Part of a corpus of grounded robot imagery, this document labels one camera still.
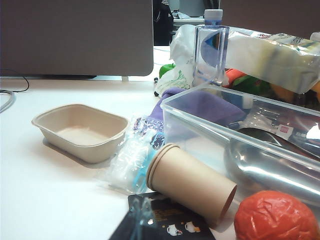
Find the transparent plastic storage box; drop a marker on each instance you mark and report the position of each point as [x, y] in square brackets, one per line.
[190, 125]

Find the clear bag with blue item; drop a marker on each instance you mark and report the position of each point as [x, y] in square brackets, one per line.
[132, 160]

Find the bright green toy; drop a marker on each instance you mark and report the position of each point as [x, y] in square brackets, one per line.
[166, 70]

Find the purple cloth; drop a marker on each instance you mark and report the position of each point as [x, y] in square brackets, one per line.
[215, 105]

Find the white paper cup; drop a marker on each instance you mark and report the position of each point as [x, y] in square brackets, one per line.
[190, 185]

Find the white plastic bag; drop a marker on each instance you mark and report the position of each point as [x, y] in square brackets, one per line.
[182, 45]

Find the beige pulp food tray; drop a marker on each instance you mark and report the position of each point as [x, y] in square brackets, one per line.
[82, 132]

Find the clear water bottle blue label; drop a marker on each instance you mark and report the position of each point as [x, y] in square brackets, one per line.
[211, 50]

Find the person in dark jacket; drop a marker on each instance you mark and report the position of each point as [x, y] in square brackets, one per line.
[162, 22]

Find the black coffee sachet pack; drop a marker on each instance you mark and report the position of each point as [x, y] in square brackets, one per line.
[170, 222]

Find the clear bag of pale bread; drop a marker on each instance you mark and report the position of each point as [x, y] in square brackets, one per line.
[270, 60]

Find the orange toy fruit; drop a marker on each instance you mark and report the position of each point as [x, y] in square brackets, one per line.
[272, 217]

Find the wide grey desk partition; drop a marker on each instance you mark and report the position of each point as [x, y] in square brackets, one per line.
[270, 15]

